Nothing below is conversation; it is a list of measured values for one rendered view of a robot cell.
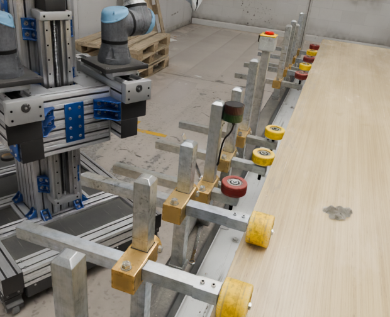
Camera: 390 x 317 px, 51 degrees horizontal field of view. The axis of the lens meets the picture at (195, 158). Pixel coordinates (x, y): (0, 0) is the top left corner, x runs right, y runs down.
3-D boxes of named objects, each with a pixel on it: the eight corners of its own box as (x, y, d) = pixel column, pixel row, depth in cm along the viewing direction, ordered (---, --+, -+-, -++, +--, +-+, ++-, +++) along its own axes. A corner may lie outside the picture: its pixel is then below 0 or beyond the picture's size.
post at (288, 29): (272, 100, 268) (285, 24, 246) (272, 99, 271) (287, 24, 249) (277, 101, 267) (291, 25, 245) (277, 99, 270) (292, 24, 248)
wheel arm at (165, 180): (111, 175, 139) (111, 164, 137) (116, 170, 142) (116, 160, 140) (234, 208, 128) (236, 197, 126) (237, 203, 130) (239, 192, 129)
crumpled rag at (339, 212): (328, 221, 112) (331, 214, 111) (319, 206, 118) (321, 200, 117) (358, 221, 114) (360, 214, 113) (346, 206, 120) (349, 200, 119)
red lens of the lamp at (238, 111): (221, 112, 119) (222, 105, 118) (226, 106, 124) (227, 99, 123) (241, 116, 117) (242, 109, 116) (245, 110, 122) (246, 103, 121)
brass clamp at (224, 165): (212, 170, 150) (214, 157, 147) (222, 155, 161) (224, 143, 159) (229, 173, 148) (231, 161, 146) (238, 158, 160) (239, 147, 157)
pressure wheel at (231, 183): (214, 214, 128) (219, 183, 123) (221, 201, 135) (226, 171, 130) (239, 221, 126) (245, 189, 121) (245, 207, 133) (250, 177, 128)
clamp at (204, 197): (191, 203, 128) (192, 189, 126) (204, 183, 140) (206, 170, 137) (208, 208, 127) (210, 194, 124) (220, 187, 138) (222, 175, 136)
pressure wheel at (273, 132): (268, 158, 167) (273, 132, 162) (257, 150, 173) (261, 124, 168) (284, 155, 171) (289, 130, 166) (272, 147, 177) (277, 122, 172)
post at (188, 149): (168, 287, 122) (180, 141, 100) (172, 279, 125) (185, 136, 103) (178, 290, 121) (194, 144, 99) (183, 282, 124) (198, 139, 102)
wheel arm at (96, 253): (15, 239, 90) (13, 225, 88) (26, 229, 93) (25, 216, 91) (233, 312, 77) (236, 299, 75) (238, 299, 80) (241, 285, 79)
